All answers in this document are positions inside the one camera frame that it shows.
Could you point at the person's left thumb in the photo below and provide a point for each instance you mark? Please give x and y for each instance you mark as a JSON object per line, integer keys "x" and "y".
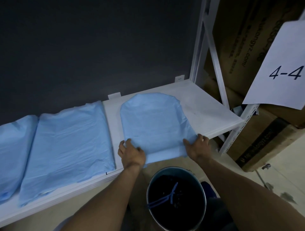
{"x": 133, "y": 145}

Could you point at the metal bucket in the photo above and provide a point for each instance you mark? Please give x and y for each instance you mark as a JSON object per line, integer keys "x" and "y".
{"x": 201, "y": 190}

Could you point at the person's left hand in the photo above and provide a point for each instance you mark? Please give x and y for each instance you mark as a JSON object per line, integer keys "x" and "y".
{"x": 132, "y": 157}

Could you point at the person's right hand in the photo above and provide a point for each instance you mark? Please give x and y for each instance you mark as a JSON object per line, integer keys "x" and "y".
{"x": 199, "y": 148}

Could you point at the brown cardboard box black stripe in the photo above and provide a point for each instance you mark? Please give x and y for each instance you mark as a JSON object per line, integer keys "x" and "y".
{"x": 262, "y": 140}

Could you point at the person's dark trousers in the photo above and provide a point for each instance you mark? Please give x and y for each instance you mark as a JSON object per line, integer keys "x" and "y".
{"x": 221, "y": 214}

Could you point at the small blue garment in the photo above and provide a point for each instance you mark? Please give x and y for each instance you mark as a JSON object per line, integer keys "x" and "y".
{"x": 152, "y": 121}

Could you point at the white metal shelf rack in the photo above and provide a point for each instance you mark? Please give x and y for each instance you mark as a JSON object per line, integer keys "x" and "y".
{"x": 209, "y": 111}

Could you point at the person's right forearm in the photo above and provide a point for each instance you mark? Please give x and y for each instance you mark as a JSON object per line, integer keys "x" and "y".
{"x": 243, "y": 197}

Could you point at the person's right thumb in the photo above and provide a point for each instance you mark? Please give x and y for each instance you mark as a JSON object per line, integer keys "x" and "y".
{"x": 187, "y": 145}

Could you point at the tall brown cardboard box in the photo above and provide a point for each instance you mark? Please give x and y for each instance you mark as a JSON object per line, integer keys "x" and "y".
{"x": 240, "y": 35}

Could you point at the white paper sign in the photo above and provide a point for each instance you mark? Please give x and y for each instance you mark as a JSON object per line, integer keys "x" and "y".
{"x": 278, "y": 71}

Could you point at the person's left forearm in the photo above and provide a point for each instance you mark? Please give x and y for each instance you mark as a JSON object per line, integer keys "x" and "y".
{"x": 104, "y": 200}

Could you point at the large folded blue garment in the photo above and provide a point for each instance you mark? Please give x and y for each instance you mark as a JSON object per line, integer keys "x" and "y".
{"x": 69, "y": 147}
{"x": 14, "y": 152}

